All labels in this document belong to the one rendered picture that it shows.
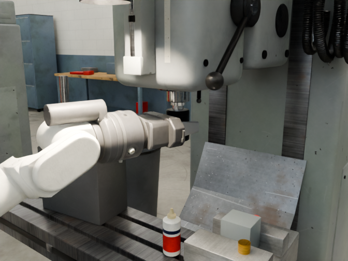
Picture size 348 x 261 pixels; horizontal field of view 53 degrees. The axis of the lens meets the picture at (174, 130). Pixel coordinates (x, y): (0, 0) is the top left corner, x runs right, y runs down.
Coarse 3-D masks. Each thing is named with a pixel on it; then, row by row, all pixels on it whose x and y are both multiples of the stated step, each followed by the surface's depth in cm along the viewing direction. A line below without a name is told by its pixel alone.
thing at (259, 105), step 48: (288, 48) 91; (192, 96) 112; (240, 96) 102; (288, 96) 93; (336, 96) 86; (192, 144) 116; (240, 144) 105; (288, 144) 96; (336, 144) 89; (336, 192) 96; (336, 240) 105
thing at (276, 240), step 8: (216, 216) 73; (216, 224) 73; (264, 224) 78; (216, 232) 73; (264, 232) 67; (272, 232) 67; (280, 232) 67; (288, 232) 75; (296, 232) 75; (264, 240) 67; (272, 240) 66; (280, 240) 65; (288, 240) 72; (296, 240) 74; (264, 248) 67; (272, 248) 66; (280, 248) 65; (288, 248) 69; (296, 248) 75; (280, 256) 66; (288, 256) 70; (296, 256) 76
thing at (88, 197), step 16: (80, 176) 91; (96, 176) 88; (112, 176) 93; (64, 192) 95; (80, 192) 92; (96, 192) 89; (112, 192) 94; (48, 208) 100; (64, 208) 97; (80, 208) 94; (96, 208) 90; (112, 208) 95; (96, 224) 92
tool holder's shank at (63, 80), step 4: (60, 76) 94; (64, 76) 94; (60, 80) 94; (64, 80) 94; (60, 84) 94; (64, 84) 94; (60, 88) 95; (64, 88) 95; (68, 88) 96; (60, 92) 95; (64, 92) 95; (68, 92) 96; (60, 96) 96; (64, 96) 95; (68, 96) 96; (64, 100) 95; (68, 100) 96
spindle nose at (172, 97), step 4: (168, 92) 68; (172, 92) 67; (176, 92) 67; (180, 92) 67; (184, 92) 67; (188, 92) 68; (168, 96) 68; (172, 96) 68; (176, 96) 67; (180, 96) 67; (184, 96) 68; (188, 96) 69; (168, 100) 68; (172, 100) 68; (176, 100) 67; (180, 100) 68; (184, 100) 68; (188, 100) 69
